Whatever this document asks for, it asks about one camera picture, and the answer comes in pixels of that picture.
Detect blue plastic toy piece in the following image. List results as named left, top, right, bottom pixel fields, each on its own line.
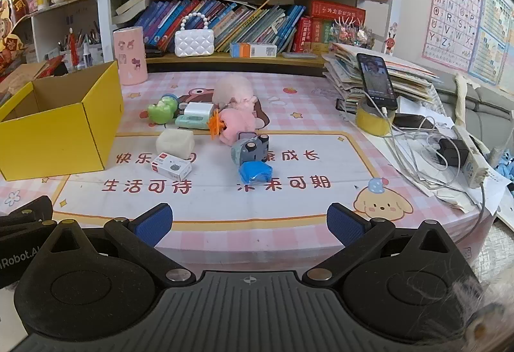
left=238, top=161, right=275, bottom=186

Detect white charging cable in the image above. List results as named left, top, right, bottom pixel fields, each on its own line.
left=381, top=107, right=489, bottom=217

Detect white squishy block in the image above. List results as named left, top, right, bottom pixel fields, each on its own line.
left=156, top=129, right=195, bottom=160

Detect pink cartoon canister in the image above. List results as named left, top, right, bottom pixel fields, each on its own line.
left=112, top=26, right=149, bottom=86

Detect loose white papers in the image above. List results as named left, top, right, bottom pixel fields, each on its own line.
left=395, top=99, right=511, bottom=213

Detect red and gold paper decoration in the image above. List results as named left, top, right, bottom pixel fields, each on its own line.
left=0, top=0, right=33, bottom=76

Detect round pink plush toy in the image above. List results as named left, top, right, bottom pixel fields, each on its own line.
left=212, top=75, right=258, bottom=112

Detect black smartphone lying flat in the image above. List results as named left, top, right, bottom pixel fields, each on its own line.
left=391, top=114, right=435, bottom=131

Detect white power strip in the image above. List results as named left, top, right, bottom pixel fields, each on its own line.
left=454, top=125, right=491, bottom=189

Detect black power adapter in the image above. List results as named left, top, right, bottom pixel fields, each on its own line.
left=436, top=137, right=471, bottom=168

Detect sparkly hair accessories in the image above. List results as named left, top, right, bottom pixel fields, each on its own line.
left=327, top=17, right=377, bottom=48

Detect white pearl handbag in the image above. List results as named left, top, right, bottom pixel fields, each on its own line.
left=174, top=13, right=216, bottom=58

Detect red decorations in plastic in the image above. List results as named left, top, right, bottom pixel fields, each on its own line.
left=0, top=55, right=67, bottom=96

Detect fluffy white sleeve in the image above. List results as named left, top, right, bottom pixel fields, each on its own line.
left=442, top=275, right=514, bottom=352

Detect white charger plug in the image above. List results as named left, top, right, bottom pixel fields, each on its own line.
left=182, top=102, right=218, bottom=120

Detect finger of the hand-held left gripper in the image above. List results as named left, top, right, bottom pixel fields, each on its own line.
left=0, top=216, right=58, bottom=235
left=8, top=195, right=54, bottom=221

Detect stack of books and papers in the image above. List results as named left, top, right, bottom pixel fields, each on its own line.
left=323, top=42, right=443, bottom=114

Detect bunch of pens and brushes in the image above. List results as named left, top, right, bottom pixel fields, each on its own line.
left=59, top=28, right=102, bottom=69

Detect thick beige books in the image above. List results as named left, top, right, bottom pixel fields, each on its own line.
left=111, top=0, right=155, bottom=26

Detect wooden bookshelf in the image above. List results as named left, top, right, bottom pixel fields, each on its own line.
left=96, top=0, right=402, bottom=75

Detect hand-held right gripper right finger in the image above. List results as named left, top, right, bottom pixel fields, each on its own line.
left=302, top=203, right=466, bottom=288

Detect blue plush toy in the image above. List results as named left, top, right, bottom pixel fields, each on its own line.
left=496, top=149, right=514, bottom=178

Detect orange and blue box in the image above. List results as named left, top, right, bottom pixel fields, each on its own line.
left=230, top=42, right=278, bottom=58

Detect yellow cardboard box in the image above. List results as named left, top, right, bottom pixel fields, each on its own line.
left=0, top=60, right=124, bottom=181

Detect white cubby shelf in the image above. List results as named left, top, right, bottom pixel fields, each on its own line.
left=29, top=0, right=102, bottom=69

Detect red boxed book set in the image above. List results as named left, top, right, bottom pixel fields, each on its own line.
left=292, top=1, right=367, bottom=54

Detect reindeer sticker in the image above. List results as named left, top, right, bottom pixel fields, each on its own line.
left=383, top=25, right=398, bottom=54

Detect yellow tape roll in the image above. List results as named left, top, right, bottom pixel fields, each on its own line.
left=355, top=97, right=396, bottom=137

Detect small white box red label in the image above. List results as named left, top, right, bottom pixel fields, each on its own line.
left=151, top=158, right=193, bottom=182

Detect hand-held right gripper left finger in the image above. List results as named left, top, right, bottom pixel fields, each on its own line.
left=38, top=203, right=197, bottom=289

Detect pink plush with orange fins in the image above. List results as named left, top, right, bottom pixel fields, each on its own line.
left=208, top=108, right=258, bottom=144

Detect colourful chart wall poster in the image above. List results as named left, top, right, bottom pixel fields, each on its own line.
left=470, top=0, right=514, bottom=92

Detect row of colourful books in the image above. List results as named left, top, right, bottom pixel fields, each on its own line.
left=132, top=0, right=308, bottom=54

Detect mint green small device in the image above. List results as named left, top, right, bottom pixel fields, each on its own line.
left=175, top=114, right=212, bottom=131

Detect black smartphone standing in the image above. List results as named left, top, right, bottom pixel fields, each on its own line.
left=357, top=52, right=399, bottom=111

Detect green frog toy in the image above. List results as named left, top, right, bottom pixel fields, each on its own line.
left=147, top=93, right=180, bottom=124

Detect grey toy camera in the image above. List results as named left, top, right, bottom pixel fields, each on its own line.
left=230, top=131, right=271, bottom=166

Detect alphabet wall poster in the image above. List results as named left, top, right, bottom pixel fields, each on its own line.
left=421, top=0, right=485, bottom=72

